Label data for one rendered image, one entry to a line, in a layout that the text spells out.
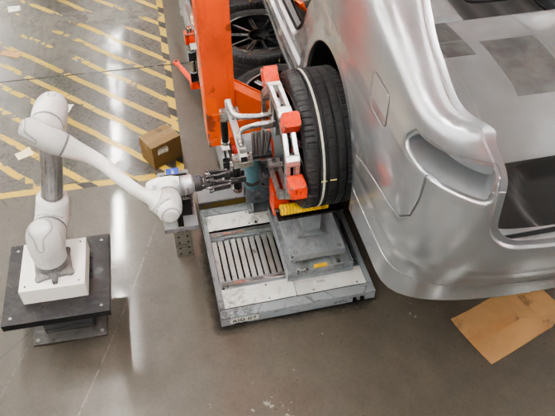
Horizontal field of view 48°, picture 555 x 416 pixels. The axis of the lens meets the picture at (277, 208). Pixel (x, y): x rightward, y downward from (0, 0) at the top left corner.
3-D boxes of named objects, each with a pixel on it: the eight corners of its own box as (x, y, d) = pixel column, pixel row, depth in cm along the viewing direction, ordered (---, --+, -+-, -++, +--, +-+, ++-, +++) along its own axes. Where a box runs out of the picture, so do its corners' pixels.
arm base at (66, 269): (35, 290, 295) (32, 282, 291) (32, 256, 309) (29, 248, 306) (75, 280, 299) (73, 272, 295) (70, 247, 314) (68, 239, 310)
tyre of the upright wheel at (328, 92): (340, 219, 324) (370, 167, 262) (296, 227, 320) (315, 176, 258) (312, 108, 345) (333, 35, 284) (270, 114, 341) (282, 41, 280)
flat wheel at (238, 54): (196, 55, 457) (192, 26, 440) (270, 27, 484) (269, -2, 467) (247, 99, 419) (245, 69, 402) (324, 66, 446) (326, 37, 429)
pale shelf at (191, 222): (199, 229, 319) (198, 224, 316) (165, 234, 316) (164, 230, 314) (187, 172, 348) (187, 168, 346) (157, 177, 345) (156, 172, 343)
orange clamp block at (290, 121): (298, 131, 273) (302, 125, 264) (281, 134, 272) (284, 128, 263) (296, 116, 274) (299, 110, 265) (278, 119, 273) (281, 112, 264)
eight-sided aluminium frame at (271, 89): (298, 220, 301) (301, 132, 262) (285, 223, 300) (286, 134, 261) (273, 148, 338) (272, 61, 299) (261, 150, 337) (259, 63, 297)
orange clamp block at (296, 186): (302, 184, 284) (307, 198, 278) (285, 187, 283) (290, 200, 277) (302, 172, 279) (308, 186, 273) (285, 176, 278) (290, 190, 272)
